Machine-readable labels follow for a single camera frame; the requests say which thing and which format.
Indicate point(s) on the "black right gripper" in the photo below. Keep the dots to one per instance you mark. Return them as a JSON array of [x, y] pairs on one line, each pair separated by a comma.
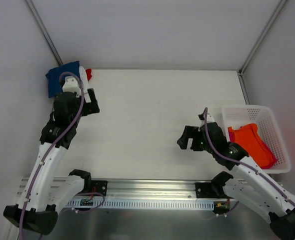
[[194, 138]]

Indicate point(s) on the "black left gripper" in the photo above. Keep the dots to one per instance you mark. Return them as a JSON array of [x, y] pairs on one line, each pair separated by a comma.
[[91, 101]]

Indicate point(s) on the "blue printed t shirt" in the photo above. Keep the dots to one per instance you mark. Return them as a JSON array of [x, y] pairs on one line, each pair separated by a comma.
[[53, 77]]

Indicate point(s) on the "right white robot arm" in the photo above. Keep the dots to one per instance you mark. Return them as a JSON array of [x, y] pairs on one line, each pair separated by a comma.
[[243, 180]]

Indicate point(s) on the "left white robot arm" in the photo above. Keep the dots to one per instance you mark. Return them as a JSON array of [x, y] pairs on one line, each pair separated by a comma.
[[38, 208]]

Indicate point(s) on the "folded white t shirt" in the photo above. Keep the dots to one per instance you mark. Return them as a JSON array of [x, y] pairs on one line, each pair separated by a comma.
[[84, 77]]

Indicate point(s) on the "folded red t shirt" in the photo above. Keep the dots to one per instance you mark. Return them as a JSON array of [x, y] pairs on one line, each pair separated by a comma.
[[89, 74]]

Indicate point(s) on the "white plastic basket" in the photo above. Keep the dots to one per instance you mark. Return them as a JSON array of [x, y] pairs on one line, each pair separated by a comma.
[[237, 116]]

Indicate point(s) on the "orange t shirt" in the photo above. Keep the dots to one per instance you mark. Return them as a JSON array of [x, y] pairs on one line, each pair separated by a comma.
[[252, 142]]

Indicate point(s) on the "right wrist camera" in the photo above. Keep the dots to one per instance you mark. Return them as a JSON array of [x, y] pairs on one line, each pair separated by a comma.
[[205, 118]]

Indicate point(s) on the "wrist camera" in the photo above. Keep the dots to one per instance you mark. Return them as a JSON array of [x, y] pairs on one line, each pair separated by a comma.
[[73, 86], [205, 118]]

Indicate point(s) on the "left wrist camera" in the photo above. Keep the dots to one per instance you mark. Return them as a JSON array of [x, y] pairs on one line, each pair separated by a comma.
[[73, 86]]

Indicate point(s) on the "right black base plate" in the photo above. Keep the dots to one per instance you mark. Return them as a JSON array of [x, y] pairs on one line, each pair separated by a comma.
[[204, 190]]

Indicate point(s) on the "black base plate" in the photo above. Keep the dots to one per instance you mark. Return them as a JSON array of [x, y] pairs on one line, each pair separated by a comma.
[[99, 186], [204, 190]]

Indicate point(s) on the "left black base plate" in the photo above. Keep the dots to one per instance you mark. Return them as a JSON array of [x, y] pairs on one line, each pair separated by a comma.
[[99, 186]]

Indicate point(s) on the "aluminium mounting rail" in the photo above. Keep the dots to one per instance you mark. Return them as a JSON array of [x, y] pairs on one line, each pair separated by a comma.
[[153, 189]]

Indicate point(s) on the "white slotted cable duct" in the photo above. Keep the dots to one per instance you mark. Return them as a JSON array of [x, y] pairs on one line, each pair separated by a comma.
[[143, 204]]

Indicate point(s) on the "left aluminium frame post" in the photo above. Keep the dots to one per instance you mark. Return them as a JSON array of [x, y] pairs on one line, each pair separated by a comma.
[[43, 31]]

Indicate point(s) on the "aluminium frame post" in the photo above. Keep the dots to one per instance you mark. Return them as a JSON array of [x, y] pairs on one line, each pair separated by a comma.
[[263, 34], [43, 31]]

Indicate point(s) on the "right aluminium frame post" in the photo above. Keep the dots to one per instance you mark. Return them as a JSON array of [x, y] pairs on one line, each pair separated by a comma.
[[263, 34]]

